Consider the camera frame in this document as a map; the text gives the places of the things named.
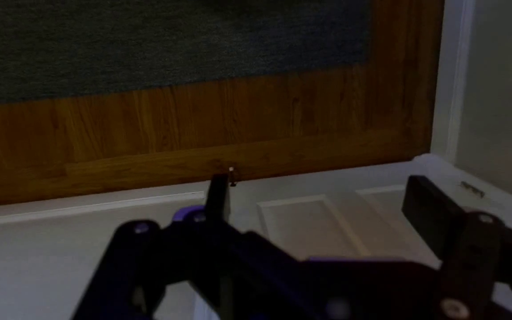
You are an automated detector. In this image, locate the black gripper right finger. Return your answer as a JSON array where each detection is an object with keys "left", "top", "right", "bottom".
[{"left": 402, "top": 173, "right": 512, "bottom": 320}]

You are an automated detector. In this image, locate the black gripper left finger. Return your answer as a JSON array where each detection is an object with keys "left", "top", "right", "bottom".
[{"left": 72, "top": 172, "right": 253, "bottom": 320}]

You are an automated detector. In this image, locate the white panel door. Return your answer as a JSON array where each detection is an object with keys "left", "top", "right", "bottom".
[{"left": 0, "top": 150, "right": 512, "bottom": 320}]

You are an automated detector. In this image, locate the grey rug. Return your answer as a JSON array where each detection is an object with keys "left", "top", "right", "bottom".
[{"left": 0, "top": 0, "right": 377, "bottom": 109}]

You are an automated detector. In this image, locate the white closet frame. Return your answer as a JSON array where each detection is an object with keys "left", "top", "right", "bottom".
[{"left": 429, "top": 0, "right": 479, "bottom": 164}]

